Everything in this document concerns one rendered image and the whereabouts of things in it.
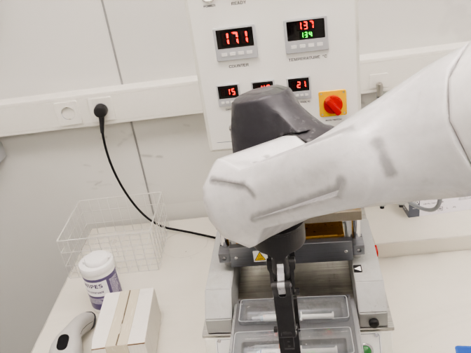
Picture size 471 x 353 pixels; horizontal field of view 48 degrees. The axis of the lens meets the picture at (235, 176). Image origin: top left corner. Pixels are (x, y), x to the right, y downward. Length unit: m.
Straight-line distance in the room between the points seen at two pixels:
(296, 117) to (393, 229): 0.93
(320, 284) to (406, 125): 0.74
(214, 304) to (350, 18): 0.60
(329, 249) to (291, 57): 0.38
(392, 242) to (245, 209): 0.96
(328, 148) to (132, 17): 1.16
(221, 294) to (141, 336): 0.26
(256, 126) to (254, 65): 0.48
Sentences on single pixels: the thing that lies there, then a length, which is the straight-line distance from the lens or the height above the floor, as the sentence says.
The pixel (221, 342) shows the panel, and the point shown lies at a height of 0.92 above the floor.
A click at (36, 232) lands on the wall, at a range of 1.91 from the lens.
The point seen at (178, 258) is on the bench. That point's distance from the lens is 1.55.
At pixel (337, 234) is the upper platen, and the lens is 1.01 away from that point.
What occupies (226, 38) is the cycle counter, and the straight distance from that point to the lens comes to 1.07.
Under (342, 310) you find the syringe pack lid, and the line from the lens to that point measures 0.93.
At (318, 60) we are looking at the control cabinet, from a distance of 1.09.
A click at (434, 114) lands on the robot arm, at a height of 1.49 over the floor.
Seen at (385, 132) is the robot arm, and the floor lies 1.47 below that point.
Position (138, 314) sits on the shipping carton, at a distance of 1.25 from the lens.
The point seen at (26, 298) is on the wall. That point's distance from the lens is 2.10.
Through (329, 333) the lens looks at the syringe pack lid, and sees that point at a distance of 0.88.
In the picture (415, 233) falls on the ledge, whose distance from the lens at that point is 1.48.
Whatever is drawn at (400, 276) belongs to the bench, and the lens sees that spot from 1.41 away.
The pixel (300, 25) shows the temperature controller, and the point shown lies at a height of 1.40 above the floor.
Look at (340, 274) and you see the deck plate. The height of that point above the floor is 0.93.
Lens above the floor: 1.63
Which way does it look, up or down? 27 degrees down
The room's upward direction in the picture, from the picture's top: 9 degrees counter-clockwise
